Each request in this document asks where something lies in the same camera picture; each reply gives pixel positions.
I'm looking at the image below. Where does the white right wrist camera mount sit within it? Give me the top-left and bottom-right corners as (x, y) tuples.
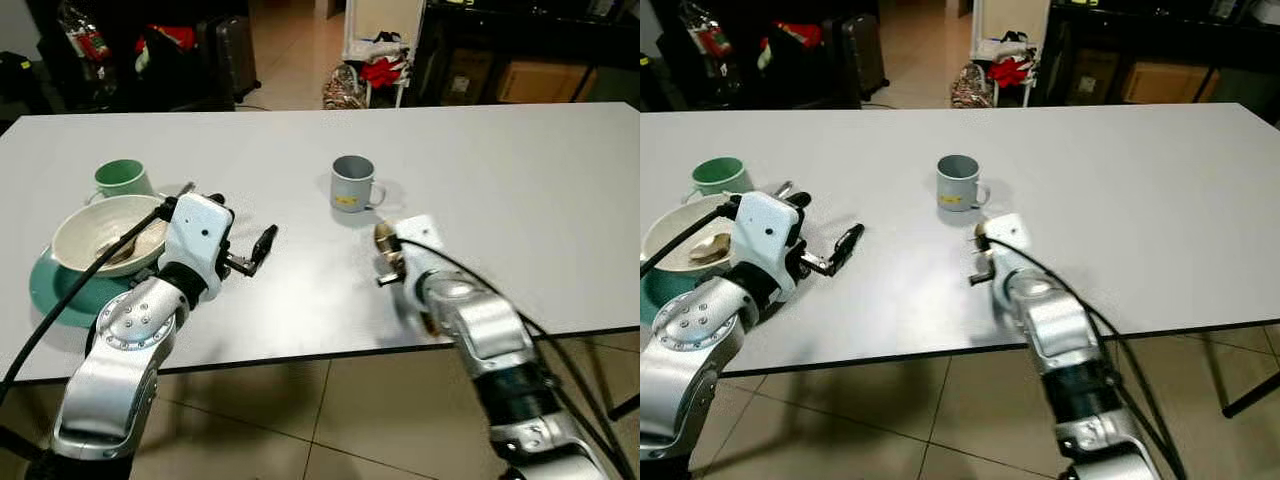
(394, 214), (447, 288)
(984, 212), (1037, 282)

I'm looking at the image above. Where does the clear plastic bag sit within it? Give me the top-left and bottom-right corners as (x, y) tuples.
(679, 0), (734, 61)
(57, 0), (112, 65)

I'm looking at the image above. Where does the white rack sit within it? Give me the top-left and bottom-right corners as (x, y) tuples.
(969, 0), (1053, 107)
(342, 0), (428, 110)

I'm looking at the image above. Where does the teal plate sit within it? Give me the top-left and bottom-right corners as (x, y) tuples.
(640, 264), (703, 327)
(27, 244), (153, 330)

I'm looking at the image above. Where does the black shelf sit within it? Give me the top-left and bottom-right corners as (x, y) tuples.
(648, 0), (863, 111)
(24, 0), (253, 113)

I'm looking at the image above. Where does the green cup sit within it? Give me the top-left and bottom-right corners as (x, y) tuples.
(688, 156), (752, 202)
(92, 159), (155, 202)

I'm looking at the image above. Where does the brown cardboard box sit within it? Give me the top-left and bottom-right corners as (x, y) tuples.
(1121, 61), (1222, 105)
(494, 60), (600, 105)

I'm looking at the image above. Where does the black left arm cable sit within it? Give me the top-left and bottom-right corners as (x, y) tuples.
(640, 198), (743, 278)
(0, 198), (178, 403)

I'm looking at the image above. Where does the grey mug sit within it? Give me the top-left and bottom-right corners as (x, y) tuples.
(329, 154), (387, 214)
(935, 153), (992, 213)

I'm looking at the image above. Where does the black desk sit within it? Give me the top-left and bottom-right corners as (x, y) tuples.
(414, 0), (641, 107)
(1040, 0), (1280, 107)

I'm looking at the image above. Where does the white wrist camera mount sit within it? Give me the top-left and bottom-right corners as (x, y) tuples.
(158, 191), (237, 292)
(732, 190), (807, 292)
(394, 214), (447, 288)
(984, 212), (1037, 282)

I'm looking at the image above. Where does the black suitcase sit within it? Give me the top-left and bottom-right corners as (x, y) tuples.
(839, 12), (890, 100)
(204, 14), (262, 103)

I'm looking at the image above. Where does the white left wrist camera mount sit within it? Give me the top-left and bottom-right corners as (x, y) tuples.
(732, 190), (807, 292)
(158, 191), (237, 292)

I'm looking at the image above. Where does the cream bowl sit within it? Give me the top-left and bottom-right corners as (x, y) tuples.
(641, 192), (747, 277)
(51, 194), (172, 279)

